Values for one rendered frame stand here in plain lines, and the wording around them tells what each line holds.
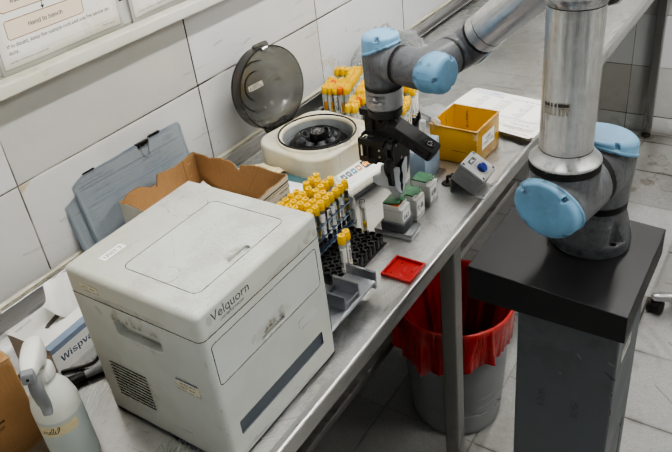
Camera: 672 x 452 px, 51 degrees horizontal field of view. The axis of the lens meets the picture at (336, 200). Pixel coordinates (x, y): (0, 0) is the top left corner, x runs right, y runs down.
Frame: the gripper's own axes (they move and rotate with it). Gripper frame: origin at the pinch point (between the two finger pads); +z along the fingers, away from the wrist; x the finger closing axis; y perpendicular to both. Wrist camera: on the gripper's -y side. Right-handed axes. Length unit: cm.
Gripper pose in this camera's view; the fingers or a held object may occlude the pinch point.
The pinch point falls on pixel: (400, 193)
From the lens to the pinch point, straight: 151.3
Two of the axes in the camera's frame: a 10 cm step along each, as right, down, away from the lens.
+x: -5.1, 5.0, -7.0
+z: 1.1, 8.5, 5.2
